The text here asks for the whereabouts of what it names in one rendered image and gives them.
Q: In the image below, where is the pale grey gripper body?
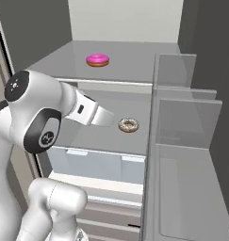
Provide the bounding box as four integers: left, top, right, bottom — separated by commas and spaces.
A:
90, 104, 115, 128

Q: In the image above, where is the grey fridge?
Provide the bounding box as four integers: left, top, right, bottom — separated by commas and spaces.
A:
0, 0, 195, 241

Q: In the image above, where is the grey glass fridge shelf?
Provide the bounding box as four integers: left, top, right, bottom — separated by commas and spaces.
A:
51, 90, 153, 157
25, 40, 183, 87

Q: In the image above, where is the translucent fridge drawer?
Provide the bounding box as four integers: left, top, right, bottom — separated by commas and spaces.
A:
47, 145, 147, 186

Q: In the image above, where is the grey fridge door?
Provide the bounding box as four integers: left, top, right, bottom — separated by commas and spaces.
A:
139, 0, 229, 241

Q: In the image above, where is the white sprinkled brown donut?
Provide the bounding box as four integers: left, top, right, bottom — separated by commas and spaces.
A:
118, 117, 140, 134

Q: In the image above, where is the pink frosted donut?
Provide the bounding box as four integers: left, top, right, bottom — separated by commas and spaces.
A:
85, 53, 110, 68

